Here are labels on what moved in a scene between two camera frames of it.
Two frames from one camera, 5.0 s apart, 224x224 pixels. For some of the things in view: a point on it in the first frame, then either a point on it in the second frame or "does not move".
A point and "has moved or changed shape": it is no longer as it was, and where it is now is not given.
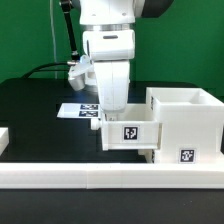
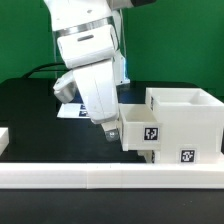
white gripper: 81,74 to 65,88
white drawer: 148,154 does not move
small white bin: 137,128 has moved or changed shape
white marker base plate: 80,110 does not move
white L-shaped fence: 111,175 does not move
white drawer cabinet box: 191,125 does not move
